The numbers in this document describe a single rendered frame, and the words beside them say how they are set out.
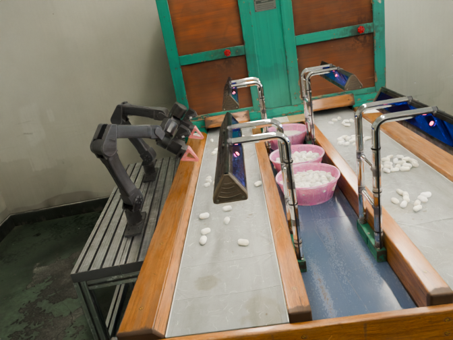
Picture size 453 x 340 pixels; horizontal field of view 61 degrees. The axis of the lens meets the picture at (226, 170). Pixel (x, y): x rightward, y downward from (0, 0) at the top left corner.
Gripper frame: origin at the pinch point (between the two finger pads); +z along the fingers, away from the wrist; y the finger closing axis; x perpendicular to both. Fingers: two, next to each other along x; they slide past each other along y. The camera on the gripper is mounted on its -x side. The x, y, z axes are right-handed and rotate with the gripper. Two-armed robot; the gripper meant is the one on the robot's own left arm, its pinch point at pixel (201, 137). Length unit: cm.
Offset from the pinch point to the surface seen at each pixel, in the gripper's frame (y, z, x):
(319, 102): 44, 57, -47
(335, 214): -74, 52, -21
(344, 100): 44, 70, -56
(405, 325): -135, 51, -24
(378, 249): -105, 54, -27
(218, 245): -95, 15, 2
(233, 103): -29.3, 2.0, -29.8
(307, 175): -46, 45, -22
